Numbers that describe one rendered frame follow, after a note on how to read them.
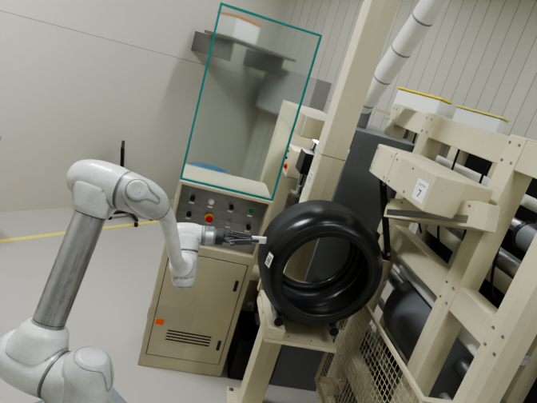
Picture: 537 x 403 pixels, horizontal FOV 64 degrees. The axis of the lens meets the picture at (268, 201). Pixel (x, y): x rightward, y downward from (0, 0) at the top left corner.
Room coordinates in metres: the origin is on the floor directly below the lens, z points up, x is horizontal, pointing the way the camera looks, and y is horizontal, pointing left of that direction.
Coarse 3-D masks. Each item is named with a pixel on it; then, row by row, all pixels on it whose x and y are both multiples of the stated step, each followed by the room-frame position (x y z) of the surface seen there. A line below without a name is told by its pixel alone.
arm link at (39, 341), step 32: (96, 160) 1.32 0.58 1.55; (96, 192) 1.24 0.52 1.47; (96, 224) 1.24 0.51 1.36; (64, 256) 1.19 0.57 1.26; (64, 288) 1.16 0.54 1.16; (32, 320) 1.13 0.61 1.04; (64, 320) 1.15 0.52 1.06; (0, 352) 1.06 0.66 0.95; (32, 352) 1.06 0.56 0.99; (64, 352) 1.11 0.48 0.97; (32, 384) 1.02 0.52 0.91
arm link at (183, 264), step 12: (168, 216) 1.39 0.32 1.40; (168, 228) 1.47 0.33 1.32; (168, 240) 1.49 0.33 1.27; (168, 252) 1.52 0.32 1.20; (180, 252) 1.54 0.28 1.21; (192, 252) 1.69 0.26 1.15; (180, 264) 1.56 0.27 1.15; (192, 264) 1.63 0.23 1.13; (180, 276) 1.60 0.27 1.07; (192, 276) 1.63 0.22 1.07; (180, 288) 1.61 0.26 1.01
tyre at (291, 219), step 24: (288, 216) 1.88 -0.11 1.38; (312, 216) 1.80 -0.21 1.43; (336, 216) 1.81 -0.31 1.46; (288, 240) 1.75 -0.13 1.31; (360, 240) 1.80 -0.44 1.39; (264, 264) 1.77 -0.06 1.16; (360, 264) 2.07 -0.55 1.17; (264, 288) 1.78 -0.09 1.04; (288, 288) 2.03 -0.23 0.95; (312, 288) 2.06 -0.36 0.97; (336, 288) 2.07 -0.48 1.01; (360, 288) 1.97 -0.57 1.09; (288, 312) 1.76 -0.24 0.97; (312, 312) 1.80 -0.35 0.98; (336, 312) 1.80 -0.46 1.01
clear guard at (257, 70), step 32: (224, 32) 2.31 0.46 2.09; (256, 32) 2.34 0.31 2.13; (288, 32) 2.38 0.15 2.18; (224, 64) 2.32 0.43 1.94; (256, 64) 2.35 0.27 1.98; (288, 64) 2.39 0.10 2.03; (224, 96) 2.33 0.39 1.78; (256, 96) 2.36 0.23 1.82; (288, 96) 2.40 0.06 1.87; (192, 128) 2.30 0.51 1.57; (224, 128) 2.34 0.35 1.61; (256, 128) 2.37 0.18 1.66; (288, 128) 2.41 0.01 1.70; (192, 160) 2.31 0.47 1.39; (224, 160) 2.34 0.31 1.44; (256, 160) 2.38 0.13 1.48; (256, 192) 2.39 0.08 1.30
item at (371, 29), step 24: (384, 0) 2.14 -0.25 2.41; (360, 24) 2.17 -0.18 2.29; (384, 24) 2.15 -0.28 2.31; (360, 48) 2.14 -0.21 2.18; (360, 72) 2.14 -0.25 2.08; (336, 96) 2.19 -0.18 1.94; (360, 96) 2.15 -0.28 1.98; (336, 120) 2.14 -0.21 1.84; (336, 144) 2.14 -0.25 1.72; (312, 168) 2.20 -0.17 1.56; (336, 168) 2.15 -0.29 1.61; (312, 192) 2.14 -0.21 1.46; (312, 240) 2.15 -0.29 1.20; (288, 264) 2.14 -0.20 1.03; (264, 360) 2.14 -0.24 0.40; (264, 384) 2.15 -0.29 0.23
